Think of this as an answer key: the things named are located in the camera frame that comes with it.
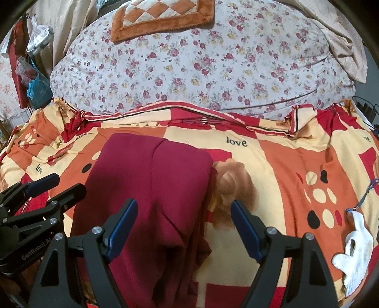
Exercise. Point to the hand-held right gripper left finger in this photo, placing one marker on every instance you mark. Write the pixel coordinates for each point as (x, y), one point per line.
(121, 228)

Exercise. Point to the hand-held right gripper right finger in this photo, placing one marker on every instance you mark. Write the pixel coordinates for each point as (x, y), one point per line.
(245, 231)

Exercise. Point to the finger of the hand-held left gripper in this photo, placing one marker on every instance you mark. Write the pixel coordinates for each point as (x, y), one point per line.
(44, 182)
(71, 197)

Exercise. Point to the dark red shirt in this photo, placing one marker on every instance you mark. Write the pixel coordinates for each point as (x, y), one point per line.
(154, 183)

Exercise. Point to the orange red printed fleece blanket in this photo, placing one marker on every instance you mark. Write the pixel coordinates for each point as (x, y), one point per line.
(281, 165)

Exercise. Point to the blue plastic bag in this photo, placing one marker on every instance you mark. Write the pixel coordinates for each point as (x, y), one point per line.
(38, 90)

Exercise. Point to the floral fabric cover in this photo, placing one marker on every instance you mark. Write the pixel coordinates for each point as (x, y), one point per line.
(7, 88)

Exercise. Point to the white glove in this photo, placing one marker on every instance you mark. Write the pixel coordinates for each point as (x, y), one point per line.
(355, 248)

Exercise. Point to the clear plastic bag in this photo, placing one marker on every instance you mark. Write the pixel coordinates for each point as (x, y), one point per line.
(26, 71)

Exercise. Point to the red cabinet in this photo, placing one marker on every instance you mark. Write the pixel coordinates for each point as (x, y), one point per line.
(16, 59)

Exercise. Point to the silver plastic bag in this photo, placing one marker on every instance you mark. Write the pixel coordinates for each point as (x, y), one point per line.
(40, 40)

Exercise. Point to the cream curtain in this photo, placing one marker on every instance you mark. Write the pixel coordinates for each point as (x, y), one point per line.
(65, 26)

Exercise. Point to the floral quilt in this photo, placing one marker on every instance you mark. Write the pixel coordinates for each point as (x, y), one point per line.
(207, 68)

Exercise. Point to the orange checkered cushion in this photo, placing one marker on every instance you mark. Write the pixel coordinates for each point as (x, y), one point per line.
(160, 17)

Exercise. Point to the beige cloth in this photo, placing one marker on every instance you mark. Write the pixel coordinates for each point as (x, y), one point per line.
(340, 38)

